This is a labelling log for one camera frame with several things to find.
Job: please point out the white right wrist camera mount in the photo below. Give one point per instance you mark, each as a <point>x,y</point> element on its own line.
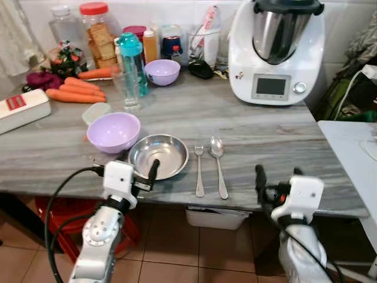
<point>301,197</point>

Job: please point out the clear container with packet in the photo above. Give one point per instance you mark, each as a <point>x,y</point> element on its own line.
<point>205,41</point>

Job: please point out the jar with maroon lid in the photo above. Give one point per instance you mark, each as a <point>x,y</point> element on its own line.
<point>135,30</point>

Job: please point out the small purple plastic bowl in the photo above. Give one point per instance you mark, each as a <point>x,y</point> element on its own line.
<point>162,72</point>

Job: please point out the white power adapter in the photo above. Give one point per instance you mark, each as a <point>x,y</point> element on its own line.
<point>370,71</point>

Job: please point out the clear drinking glass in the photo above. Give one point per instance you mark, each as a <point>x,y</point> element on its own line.
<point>126,94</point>

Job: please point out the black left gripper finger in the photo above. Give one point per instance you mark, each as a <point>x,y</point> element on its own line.
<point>154,170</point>
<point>123,157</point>

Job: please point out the green bag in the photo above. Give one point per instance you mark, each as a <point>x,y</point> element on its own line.
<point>339,97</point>

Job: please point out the steel spoon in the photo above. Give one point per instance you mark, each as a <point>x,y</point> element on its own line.
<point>217,147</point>

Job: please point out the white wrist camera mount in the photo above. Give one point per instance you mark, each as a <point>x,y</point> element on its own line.
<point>119,180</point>
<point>301,197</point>

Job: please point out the large purple plastic bowl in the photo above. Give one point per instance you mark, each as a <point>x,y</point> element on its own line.
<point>112,132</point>

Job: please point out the small black object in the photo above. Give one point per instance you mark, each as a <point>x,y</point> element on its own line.
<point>201,71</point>

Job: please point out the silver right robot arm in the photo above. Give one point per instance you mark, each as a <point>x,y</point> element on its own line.
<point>301,253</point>

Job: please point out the stainless steel bowl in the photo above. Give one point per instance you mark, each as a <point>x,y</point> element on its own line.
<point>168,154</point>

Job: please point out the white kitchen cooking machine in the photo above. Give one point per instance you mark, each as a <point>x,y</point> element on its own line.
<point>277,65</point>

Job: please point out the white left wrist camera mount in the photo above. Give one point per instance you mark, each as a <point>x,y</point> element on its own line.
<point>119,180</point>

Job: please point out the clear jar with white lid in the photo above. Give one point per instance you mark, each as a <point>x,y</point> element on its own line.
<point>63,26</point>

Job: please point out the light hanging cloth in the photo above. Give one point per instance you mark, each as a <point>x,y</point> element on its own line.
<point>12,35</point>

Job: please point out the white under-table drawer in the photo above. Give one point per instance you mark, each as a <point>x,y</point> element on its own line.
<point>218,218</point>

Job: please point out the white box with red label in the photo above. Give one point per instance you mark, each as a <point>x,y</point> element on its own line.
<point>23,111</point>

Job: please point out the steel fork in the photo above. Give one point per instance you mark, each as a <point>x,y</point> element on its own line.
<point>199,171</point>

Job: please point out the small orange bottle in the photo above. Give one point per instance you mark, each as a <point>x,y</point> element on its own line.
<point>150,47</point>

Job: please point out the long orange carrot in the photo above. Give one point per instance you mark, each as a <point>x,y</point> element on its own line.
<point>73,96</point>

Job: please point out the jar with dark blue label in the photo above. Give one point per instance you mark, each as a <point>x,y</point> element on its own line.
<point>172,44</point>

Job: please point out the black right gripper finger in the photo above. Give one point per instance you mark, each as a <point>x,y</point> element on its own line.
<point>260,177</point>
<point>297,171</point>

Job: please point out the red-lidded jar of crackers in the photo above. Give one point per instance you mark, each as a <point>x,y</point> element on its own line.
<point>99,35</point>

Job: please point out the teal water bottle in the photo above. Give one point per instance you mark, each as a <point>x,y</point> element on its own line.
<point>131,50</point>

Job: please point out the small white lidded container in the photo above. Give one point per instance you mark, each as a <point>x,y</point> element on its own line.
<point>95,112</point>

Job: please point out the grey patterned cloth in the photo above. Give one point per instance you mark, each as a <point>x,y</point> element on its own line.
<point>365,38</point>

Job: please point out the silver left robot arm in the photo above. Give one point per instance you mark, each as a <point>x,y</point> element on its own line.
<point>100,236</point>

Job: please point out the white side table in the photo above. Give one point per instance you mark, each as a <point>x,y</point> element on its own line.
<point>350,153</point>

